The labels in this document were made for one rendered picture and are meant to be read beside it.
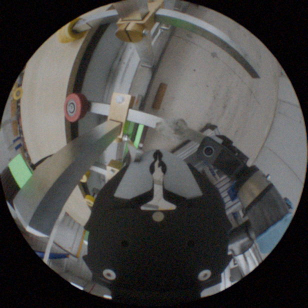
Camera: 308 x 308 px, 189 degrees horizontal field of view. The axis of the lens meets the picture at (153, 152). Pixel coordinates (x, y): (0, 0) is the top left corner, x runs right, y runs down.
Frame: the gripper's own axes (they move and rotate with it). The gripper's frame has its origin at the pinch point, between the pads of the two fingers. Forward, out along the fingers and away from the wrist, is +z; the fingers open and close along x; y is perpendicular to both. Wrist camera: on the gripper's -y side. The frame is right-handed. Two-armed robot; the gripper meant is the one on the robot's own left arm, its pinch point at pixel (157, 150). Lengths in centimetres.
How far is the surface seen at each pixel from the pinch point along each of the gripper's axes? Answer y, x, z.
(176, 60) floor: -63, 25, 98
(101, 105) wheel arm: -7.5, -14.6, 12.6
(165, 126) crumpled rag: -0.5, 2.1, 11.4
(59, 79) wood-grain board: -20.6, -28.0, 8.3
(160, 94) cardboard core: -17, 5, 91
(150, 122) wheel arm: -1.3, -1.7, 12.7
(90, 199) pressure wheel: 34, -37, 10
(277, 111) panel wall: -53, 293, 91
